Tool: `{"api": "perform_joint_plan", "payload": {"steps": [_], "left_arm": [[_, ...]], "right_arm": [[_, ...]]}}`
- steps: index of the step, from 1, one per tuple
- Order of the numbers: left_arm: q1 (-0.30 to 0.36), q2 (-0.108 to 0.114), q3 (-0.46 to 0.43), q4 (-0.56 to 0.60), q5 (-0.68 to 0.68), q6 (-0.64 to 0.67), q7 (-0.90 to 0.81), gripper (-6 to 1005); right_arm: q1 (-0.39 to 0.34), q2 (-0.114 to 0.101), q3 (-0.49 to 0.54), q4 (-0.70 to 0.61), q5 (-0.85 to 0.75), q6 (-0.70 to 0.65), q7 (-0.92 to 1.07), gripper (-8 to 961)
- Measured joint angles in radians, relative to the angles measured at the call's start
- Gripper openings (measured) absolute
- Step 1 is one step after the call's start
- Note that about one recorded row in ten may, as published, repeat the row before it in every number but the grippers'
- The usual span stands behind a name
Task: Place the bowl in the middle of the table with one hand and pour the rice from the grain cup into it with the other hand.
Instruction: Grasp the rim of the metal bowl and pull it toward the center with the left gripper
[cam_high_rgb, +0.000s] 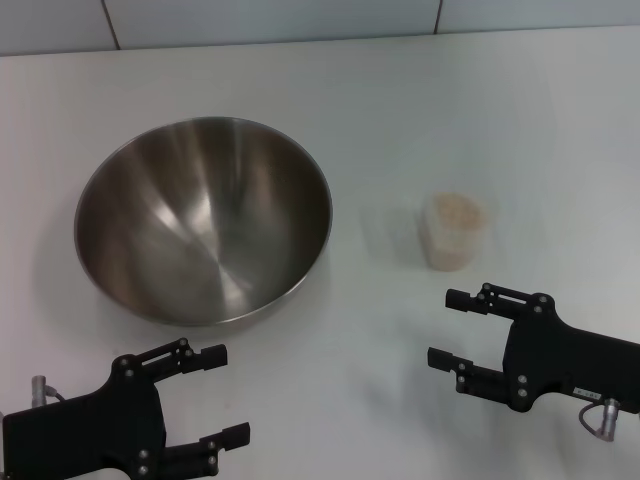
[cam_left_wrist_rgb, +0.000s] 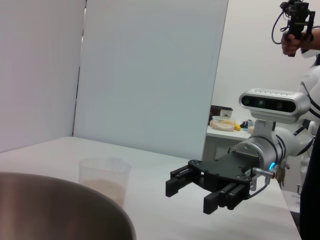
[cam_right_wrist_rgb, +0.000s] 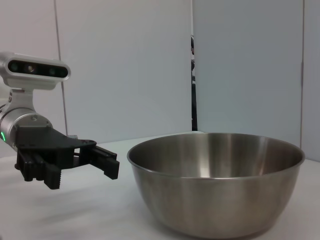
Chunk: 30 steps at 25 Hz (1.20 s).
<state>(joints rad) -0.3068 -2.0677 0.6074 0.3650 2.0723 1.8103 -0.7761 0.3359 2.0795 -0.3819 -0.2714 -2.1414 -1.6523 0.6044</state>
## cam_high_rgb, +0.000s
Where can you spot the stainless steel mixing bowl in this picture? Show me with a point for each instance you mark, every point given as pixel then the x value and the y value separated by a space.
pixel 200 225

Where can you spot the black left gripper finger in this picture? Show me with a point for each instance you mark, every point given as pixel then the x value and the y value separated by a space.
pixel 235 434

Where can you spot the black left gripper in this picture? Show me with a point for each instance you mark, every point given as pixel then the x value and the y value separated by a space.
pixel 75 435

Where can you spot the clear plastic cup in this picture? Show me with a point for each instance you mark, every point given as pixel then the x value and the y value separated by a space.
pixel 431 250

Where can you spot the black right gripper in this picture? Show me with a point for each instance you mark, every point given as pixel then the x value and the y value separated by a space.
pixel 550 355

